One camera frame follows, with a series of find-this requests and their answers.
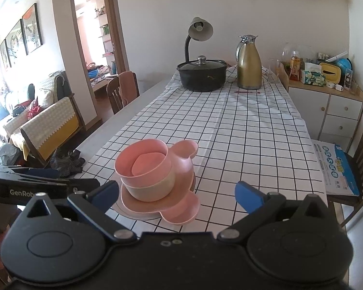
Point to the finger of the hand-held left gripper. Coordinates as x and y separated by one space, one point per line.
78 184

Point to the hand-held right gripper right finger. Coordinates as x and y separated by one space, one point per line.
248 198

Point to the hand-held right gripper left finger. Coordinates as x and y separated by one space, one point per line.
104 195

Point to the beige bowl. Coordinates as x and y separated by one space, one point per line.
148 191

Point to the pink bowl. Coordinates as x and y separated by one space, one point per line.
133 157

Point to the pink mouse-shaped plate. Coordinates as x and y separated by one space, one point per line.
184 175

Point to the dark cloth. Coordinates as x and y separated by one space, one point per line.
63 163

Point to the grey bag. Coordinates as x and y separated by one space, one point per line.
6 154

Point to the black checked white tablecloth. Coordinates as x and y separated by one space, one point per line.
230 127

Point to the white blue flat box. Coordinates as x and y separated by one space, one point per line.
335 169

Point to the red pen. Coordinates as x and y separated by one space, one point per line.
246 91

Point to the brown cloth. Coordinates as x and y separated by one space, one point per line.
128 87

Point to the white wooden cabinet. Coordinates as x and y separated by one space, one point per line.
308 105

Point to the light wooden chair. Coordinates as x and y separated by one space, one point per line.
283 78

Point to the black cooking pot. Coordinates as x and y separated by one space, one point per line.
199 80

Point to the gold thermos jug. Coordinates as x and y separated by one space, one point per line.
249 66

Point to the clear glass cup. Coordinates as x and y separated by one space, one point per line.
274 66

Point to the orange bottle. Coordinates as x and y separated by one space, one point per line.
295 69

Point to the green white tissue pack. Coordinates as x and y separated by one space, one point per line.
313 77

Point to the white mug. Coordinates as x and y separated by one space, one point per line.
339 88

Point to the yellow tissue box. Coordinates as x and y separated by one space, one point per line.
331 72

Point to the glass fishbowl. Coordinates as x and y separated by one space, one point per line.
305 53

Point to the blue globe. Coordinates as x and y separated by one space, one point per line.
344 65

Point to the white paper roll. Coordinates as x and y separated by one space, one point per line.
338 56

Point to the grey desk lamp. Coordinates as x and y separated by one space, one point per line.
201 30

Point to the wooden frame sofa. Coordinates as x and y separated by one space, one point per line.
48 120

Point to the wooden door frame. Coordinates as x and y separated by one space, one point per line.
75 51

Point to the black framed wall picture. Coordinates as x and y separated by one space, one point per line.
15 43
5 54
31 30

